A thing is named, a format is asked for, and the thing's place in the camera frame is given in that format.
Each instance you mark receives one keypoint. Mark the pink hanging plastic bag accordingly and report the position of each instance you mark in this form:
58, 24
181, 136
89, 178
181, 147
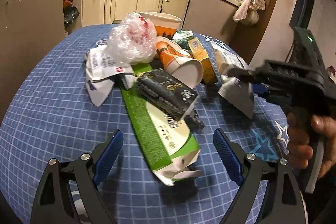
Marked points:
247, 12

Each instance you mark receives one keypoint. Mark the white paper package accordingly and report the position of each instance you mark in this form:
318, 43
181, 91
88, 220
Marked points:
101, 72

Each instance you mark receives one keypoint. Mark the black trash bag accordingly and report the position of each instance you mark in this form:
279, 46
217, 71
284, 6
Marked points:
70, 13

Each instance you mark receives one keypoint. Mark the black snack wrapper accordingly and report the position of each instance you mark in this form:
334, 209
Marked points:
167, 93

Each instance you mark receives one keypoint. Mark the clear plastic bag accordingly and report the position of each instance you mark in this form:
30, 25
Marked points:
132, 41

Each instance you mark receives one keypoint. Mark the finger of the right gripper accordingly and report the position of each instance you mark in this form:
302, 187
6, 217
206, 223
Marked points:
246, 76

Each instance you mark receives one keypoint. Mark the yellow small carton box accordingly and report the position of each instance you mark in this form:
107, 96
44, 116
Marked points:
200, 54

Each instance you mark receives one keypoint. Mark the green snack bag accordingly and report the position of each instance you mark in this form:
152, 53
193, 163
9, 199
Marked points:
182, 37

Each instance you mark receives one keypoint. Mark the beige kitchen cabinets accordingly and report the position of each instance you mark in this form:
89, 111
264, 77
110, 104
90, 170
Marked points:
213, 18

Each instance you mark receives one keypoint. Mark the orange instant noodle tub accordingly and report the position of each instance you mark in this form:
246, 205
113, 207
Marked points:
166, 25

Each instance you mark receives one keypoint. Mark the beige refrigerator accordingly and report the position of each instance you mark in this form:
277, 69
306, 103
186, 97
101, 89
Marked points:
29, 30

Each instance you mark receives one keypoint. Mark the blue grid tablecloth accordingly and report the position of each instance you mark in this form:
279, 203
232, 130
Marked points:
51, 116

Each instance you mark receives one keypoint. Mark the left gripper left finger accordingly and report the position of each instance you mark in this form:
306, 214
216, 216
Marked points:
54, 203

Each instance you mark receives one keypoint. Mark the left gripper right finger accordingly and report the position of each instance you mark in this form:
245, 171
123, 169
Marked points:
282, 202

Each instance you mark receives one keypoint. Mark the green long carton box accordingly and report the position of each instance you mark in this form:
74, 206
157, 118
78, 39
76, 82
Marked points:
167, 145

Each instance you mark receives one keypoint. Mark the right hand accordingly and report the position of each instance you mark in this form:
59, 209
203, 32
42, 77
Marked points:
300, 152

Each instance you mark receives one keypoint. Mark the orange white paper cup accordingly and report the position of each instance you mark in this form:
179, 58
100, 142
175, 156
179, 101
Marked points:
184, 68

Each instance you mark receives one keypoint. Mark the white printed plastic pouch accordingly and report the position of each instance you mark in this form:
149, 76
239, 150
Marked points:
236, 92

